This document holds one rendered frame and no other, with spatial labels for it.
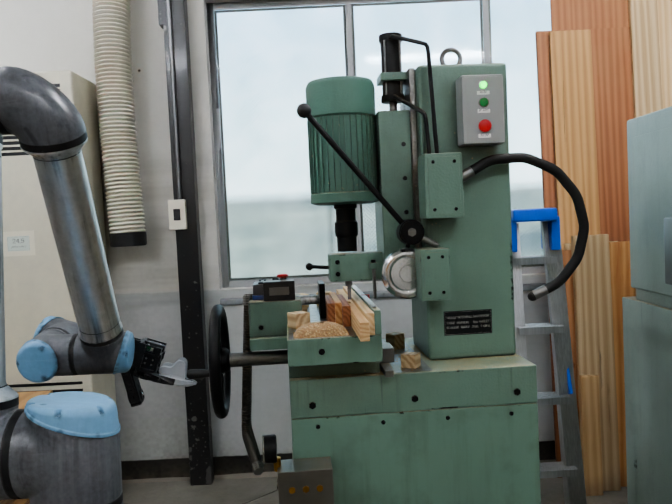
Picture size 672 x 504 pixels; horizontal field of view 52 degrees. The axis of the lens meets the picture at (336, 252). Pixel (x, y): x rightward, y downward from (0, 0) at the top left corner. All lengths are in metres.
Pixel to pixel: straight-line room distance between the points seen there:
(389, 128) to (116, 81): 1.61
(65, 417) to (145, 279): 2.01
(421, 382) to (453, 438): 0.15
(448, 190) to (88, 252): 0.80
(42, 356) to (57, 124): 0.53
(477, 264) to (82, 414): 0.97
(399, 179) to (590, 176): 1.52
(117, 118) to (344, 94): 1.52
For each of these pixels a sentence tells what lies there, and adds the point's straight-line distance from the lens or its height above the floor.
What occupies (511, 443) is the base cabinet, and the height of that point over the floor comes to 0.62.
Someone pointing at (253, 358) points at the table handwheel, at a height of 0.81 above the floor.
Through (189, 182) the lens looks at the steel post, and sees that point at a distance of 3.05.
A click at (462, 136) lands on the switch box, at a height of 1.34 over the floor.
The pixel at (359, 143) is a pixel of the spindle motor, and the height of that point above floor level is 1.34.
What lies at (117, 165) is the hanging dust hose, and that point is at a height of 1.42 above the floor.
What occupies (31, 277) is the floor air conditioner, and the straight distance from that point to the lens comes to 3.03.
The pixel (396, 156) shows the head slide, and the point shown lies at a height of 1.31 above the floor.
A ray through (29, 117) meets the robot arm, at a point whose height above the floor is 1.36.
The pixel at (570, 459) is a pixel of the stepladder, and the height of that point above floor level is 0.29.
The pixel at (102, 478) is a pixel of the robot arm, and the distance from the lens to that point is 1.26.
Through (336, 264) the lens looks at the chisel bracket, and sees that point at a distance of 1.72.
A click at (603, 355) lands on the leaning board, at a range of 3.00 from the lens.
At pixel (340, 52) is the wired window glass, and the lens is 3.22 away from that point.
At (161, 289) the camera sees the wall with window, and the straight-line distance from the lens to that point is 3.17.
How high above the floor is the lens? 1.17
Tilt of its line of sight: 3 degrees down
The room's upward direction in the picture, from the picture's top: 3 degrees counter-clockwise
